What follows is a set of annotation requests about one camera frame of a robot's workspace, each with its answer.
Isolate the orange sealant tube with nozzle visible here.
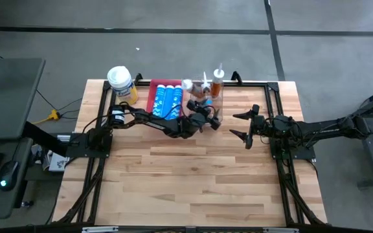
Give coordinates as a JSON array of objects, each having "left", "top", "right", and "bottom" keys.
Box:
[
  {"left": 196, "top": 71, "right": 212, "bottom": 100},
  {"left": 210, "top": 63, "right": 225, "bottom": 99}
]

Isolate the orange sealant tube without nozzle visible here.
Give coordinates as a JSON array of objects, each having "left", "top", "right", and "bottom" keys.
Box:
[{"left": 181, "top": 78, "right": 194, "bottom": 98}]

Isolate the black aluminium table frame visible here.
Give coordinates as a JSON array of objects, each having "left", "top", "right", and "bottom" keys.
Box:
[{"left": 52, "top": 72, "right": 328, "bottom": 227}]

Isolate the pink translucent plastic tray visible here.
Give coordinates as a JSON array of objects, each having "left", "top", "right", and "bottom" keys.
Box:
[{"left": 146, "top": 78, "right": 190, "bottom": 121}]

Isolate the silver metal bracket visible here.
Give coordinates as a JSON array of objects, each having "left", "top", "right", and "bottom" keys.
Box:
[
  {"left": 82, "top": 226, "right": 119, "bottom": 233},
  {"left": 263, "top": 227, "right": 299, "bottom": 233}
]

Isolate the black computer mouse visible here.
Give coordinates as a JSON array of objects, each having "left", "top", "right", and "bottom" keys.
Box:
[{"left": 0, "top": 160, "right": 21, "bottom": 192}]

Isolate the dark metal frame table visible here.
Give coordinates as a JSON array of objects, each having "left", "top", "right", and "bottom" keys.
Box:
[{"left": 335, "top": 82, "right": 373, "bottom": 189}]

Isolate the yellow Lysol wipes canister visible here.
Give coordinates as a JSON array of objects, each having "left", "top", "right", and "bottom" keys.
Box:
[{"left": 106, "top": 65, "right": 139, "bottom": 106}]

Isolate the yellow power plug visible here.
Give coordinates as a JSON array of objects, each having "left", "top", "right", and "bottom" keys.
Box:
[{"left": 46, "top": 109, "right": 61, "bottom": 122}]

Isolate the clear plastic bin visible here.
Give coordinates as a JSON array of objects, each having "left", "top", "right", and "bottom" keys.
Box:
[{"left": 188, "top": 74, "right": 225, "bottom": 126}]

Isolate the dark grey desk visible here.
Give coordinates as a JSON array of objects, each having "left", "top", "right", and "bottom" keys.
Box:
[{"left": 0, "top": 57, "right": 47, "bottom": 140}]

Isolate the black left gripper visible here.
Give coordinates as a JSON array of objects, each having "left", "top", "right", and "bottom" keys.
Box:
[{"left": 186, "top": 98, "right": 223, "bottom": 131}]

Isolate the white printed box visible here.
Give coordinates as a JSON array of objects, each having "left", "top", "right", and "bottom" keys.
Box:
[{"left": 41, "top": 149, "right": 70, "bottom": 172}]

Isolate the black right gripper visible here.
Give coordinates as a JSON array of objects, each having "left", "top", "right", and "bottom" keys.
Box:
[{"left": 229, "top": 103, "right": 273, "bottom": 150}]

